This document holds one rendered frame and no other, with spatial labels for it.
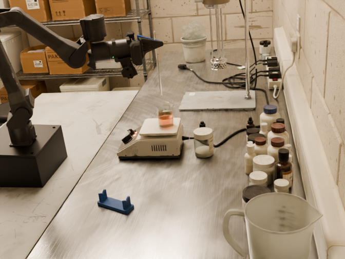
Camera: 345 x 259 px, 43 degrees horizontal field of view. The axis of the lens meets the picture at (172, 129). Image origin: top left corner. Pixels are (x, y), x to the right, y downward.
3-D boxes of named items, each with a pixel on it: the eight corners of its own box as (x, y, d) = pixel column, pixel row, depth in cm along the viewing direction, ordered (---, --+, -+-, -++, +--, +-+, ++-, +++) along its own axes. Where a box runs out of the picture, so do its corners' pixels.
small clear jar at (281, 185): (275, 191, 113) (275, 177, 111) (290, 194, 111) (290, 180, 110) (271, 199, 110) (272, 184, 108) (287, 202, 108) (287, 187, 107)
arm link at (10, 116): (7, 131, 123) (2, 111, 120) (10, 117, 131) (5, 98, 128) (32, 127, 124) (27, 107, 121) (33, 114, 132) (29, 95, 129)
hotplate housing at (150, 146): (117, 160, 137) (113, 137, 134) (126, 142, 149) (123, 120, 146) (187, 159, 134) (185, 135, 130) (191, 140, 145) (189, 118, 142)
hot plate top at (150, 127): (138, 136, 133) (137, 133, 133) (145, 121, 144) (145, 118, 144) (176, 135, 131) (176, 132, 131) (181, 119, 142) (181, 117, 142)
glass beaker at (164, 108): (154, 129, 135) (152, 105, 132) (162, 123, 140) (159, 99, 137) (172, 131, 133) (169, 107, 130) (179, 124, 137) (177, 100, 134)
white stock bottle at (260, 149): (268, 162, 128) (268, 135, 124) (268, 169, 123) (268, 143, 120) (252, 161, 129) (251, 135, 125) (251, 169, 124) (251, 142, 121)
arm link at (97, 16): (71, 67, 120) (62, 24, 114) (70, 58, 127) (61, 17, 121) (111, 60, 122) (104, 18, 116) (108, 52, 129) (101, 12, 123)
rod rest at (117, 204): (97, 205, 115) (94, 193, 113) (105, 198, 117) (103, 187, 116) (126, 215, 109) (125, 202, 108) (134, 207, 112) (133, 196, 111)
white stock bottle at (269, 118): (260, 144, 139) (260, 110, 134) (259, 135, 144) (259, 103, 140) (280, 144, 137) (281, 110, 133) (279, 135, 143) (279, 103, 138)
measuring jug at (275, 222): (219, 290, 84) (215, 226, 78) (229, 246, 95) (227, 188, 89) (320, 303, 79) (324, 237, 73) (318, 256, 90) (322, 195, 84)
